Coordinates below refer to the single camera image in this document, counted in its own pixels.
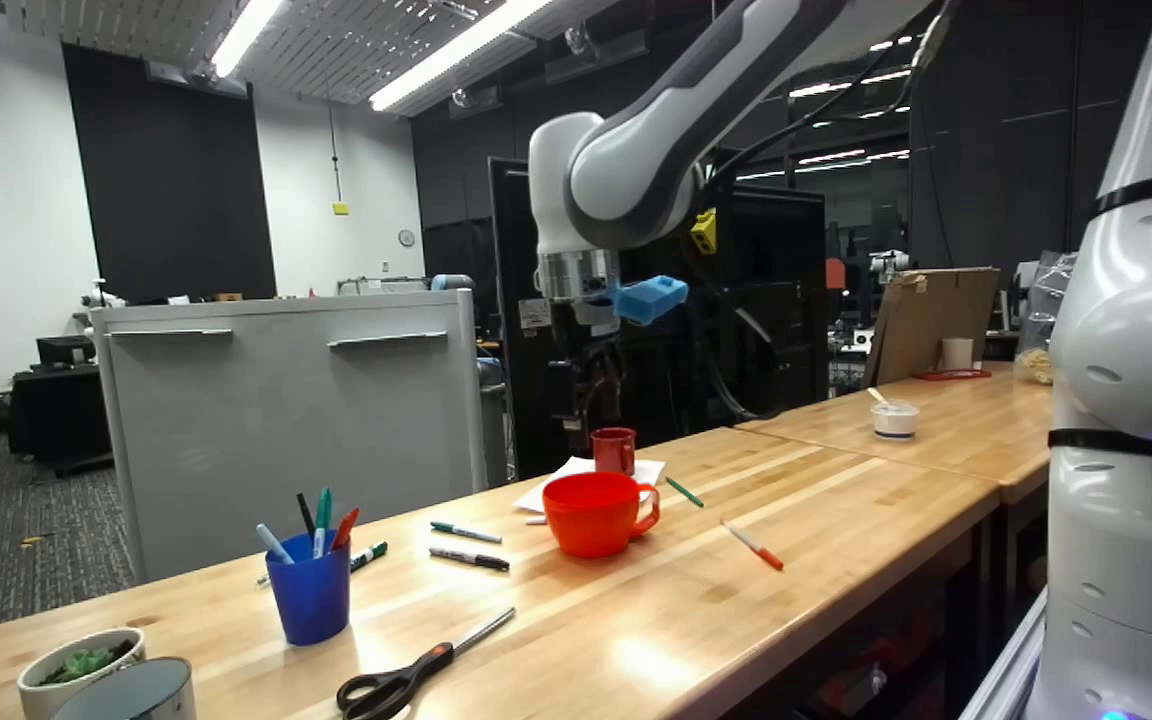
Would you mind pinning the orange-red plastic cup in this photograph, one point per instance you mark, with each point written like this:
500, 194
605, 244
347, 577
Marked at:
596, 516

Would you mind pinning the white paper sheet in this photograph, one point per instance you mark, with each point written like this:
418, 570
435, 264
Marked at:
563, 483

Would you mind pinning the yellow hanging tag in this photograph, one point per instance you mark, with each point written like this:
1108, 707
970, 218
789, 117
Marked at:
704, 232

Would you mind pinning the dark red mug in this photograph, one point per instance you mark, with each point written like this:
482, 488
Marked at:
614, 449

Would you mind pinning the black pen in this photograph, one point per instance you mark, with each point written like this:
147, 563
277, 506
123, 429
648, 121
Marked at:
305, 512

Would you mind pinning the blue plastic pen cup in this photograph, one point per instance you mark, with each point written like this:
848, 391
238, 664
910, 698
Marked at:
310, 597

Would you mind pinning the light blue pen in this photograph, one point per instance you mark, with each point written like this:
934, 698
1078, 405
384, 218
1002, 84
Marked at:
274, 542

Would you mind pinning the green pencil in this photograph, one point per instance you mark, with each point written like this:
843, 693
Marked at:
687, 494

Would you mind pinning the large black panel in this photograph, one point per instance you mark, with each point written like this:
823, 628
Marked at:
763, 321

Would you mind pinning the white label sticker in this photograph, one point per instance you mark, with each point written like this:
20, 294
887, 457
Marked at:
539, 314

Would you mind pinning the red plate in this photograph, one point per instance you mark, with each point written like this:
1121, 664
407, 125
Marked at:
982, 375

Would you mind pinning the dark marker with green end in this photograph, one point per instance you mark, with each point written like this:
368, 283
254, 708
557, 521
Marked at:
368, 556

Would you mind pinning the brown cardboard board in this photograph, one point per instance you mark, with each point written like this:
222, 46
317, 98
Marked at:
930, 314

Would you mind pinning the red and white pen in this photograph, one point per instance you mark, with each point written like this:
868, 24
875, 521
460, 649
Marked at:
752, 547

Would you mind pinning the black wall board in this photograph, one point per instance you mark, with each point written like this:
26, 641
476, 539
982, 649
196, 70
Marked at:
170, 175

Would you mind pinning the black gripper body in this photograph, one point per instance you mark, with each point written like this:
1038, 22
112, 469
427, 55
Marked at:
590, 346

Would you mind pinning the white cup with green contents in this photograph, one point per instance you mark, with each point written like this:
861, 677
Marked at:
49, 681

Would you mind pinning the green pen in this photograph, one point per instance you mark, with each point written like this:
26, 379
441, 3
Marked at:
326, 512

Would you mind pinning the grey cabinet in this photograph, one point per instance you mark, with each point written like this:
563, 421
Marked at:
280, 425

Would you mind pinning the ceiling light strip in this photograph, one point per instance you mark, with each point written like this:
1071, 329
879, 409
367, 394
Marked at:
459, 55
245, 34

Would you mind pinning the small white bowl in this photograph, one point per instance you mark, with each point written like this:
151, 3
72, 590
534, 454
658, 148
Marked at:
892, 418

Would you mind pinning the dark low cabinet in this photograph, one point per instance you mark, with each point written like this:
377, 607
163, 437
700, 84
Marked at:
57, 415

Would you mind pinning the black marker with grey barrel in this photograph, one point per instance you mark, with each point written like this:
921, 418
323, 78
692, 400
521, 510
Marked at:
471, 556

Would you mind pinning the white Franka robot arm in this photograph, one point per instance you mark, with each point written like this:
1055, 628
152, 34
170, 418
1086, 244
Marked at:
658, 146

